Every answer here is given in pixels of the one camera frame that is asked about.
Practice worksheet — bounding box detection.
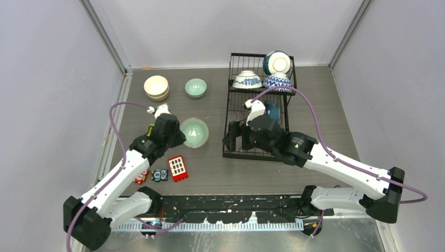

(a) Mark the red white toy block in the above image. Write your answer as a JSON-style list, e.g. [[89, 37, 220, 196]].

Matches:
[[167, 155, 188, 182]]

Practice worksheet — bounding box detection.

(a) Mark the white blue floral bowl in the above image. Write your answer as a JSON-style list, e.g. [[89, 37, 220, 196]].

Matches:
[[232, 70, 262, 89]]

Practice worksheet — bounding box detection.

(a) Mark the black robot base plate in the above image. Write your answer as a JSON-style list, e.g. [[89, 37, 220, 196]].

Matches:
[[139, 194, 321, 224]]

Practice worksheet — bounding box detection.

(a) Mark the red owl puzzle piece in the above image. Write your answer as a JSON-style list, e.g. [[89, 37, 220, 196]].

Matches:
[[133, 170, 150, 185]]

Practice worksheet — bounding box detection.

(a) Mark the toy truck with green block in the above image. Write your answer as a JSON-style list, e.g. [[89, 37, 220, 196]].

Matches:
[[146, 123, 155, 138]]

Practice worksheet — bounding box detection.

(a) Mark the blue owl puzzle piece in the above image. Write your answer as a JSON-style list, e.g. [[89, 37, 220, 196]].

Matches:
[[150, 169, 168, 182]]

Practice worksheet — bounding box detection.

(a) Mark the teal bowl white base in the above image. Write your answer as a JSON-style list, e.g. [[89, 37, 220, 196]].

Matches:
[[262, 50, 291, 75]]

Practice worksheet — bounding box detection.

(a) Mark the blue white zigzag bowl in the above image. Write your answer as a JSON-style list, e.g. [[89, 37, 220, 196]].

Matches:
[[263, 72, 292, 92]]

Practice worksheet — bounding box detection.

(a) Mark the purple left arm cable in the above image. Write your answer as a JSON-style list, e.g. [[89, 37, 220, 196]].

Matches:
[[66, 101, 185, 252]]

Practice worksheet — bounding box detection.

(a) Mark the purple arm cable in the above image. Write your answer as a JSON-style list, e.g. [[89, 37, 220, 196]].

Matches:
[[250, 85, 428, 237], [66, 101, 185, 252]]

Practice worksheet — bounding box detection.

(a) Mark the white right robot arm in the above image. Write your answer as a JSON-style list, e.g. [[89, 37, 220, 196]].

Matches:
[[222, 115, 405, 224]]

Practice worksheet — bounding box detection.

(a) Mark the black wire dish rack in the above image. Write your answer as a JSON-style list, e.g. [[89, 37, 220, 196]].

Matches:
[[222, 50, 297, 161]]

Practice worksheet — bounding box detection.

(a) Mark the pale green striped bowl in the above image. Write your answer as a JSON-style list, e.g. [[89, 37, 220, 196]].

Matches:
[[184, 78, 207, 98]]

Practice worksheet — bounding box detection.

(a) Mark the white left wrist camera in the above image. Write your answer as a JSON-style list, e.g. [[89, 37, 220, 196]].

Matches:
[[154, 103, 171, 120]]

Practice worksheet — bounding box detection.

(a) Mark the beige bowl with flower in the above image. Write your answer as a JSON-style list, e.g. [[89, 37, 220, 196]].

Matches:
[[143, 75, 168, 97]]

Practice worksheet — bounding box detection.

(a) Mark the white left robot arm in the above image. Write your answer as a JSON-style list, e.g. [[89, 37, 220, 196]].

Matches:
[[63, 113, 185, 250]]

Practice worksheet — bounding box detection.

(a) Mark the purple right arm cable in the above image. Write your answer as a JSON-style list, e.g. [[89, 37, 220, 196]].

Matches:
[[250, 85, 428, 237]]

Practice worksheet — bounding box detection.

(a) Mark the light green bowl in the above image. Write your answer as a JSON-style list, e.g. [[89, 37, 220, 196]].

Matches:
[[180, 118, 209, 149]]

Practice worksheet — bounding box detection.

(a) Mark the dark blue glazed bowl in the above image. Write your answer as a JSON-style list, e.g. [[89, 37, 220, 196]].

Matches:
[[264, 100, 281, 122]]

